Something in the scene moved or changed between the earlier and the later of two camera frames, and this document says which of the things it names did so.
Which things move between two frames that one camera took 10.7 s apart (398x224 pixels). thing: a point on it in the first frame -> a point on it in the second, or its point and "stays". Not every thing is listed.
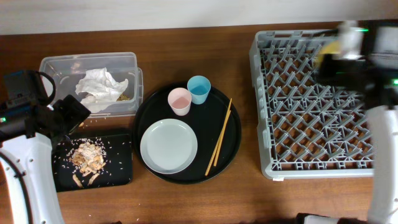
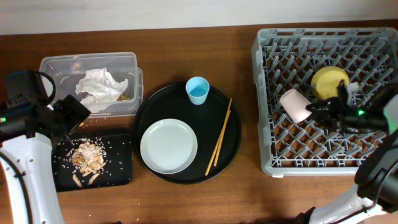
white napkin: [99, 89] stays
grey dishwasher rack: [308, 127] stays
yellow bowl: [328, 47] -> [325, 81]
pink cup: [180, 99] -> [295, 104]
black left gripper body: [69, 116] stays
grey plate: [168, 146] stays
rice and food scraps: [87, 157] stays
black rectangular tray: [89, 162] stays
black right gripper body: [337, 73] -> [354, 117]
